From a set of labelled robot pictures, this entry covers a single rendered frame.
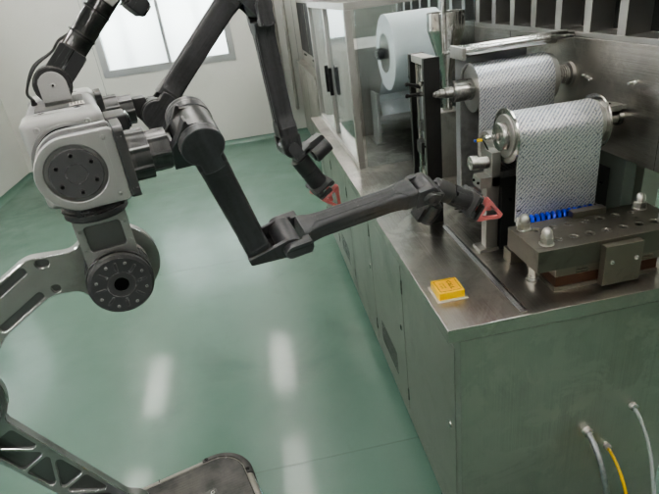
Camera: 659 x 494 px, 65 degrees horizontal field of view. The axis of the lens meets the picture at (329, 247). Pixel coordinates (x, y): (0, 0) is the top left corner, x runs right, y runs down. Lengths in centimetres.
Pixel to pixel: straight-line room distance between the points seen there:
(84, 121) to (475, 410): 113
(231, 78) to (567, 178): 566
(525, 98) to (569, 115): 22
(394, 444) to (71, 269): 144
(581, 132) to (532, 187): 18
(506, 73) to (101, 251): 120
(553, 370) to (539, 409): 13
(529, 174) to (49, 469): 151
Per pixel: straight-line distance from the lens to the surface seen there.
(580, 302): 143
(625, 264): 149
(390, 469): 217
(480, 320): 133
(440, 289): 140
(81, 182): 92
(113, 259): 122
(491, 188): 156
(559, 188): 156
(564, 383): 156
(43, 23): 713
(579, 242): 142
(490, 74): 166
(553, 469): 178
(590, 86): 177
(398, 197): 129
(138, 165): 92
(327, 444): 228
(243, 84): 686
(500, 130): 148
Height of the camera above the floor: 166
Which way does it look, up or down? 26 degrees down
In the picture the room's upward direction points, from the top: 8 degrees counter-clockwise
